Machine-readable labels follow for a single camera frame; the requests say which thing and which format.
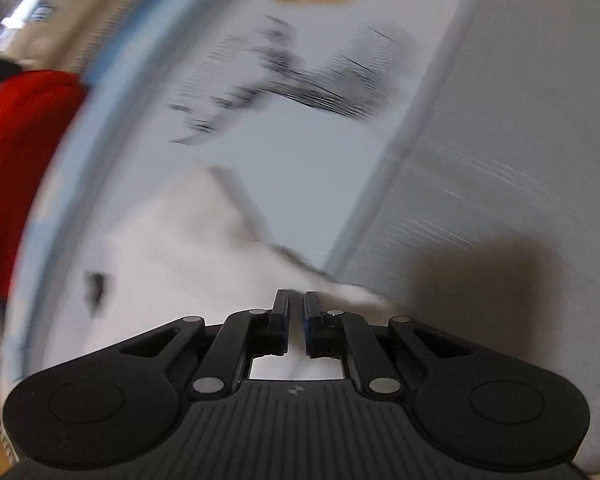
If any red folded blanket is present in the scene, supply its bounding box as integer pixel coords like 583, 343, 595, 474
0, 70, 86, 300

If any light blue bed sheet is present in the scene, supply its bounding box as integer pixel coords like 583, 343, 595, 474
0, 0, 261, 386

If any grey printed bed cover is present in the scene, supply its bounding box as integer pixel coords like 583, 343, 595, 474
0, 0, 600, 476

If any white long-sleeve shirt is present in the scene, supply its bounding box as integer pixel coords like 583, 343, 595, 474
83, 167, 398, 352

